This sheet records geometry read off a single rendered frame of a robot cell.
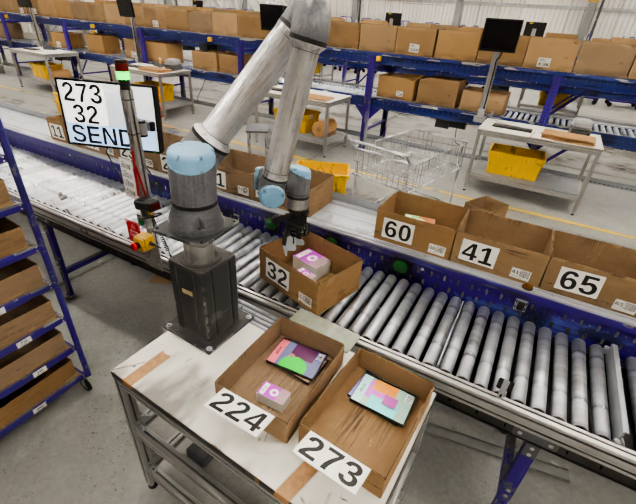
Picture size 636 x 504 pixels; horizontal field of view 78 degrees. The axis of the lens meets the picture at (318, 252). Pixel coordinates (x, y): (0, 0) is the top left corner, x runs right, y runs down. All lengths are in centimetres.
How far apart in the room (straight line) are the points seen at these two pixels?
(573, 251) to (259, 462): 168
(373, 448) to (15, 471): 172
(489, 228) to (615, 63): 431
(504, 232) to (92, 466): 228
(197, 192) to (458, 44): 543
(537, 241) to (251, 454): 162
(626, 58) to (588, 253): 428
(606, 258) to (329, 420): 149
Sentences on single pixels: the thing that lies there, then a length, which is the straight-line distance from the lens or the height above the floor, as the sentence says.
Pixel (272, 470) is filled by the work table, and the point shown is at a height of 75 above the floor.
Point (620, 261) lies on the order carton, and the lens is 226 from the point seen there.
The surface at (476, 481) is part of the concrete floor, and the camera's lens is 231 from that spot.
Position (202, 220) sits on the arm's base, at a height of 127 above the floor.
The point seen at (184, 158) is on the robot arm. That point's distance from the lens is 130.
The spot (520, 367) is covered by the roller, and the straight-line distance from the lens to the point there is 177.
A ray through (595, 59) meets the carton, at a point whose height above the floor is 155.
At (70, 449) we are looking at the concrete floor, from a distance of 245.
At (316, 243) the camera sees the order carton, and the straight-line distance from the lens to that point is 199.
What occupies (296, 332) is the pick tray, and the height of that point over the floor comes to 80.
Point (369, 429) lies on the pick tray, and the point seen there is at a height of 76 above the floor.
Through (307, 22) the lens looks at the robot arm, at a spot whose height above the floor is 184.
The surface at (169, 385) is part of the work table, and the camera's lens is 152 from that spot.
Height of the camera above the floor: 188
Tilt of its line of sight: 32 degrees down
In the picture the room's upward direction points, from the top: 4 degrees clockwise
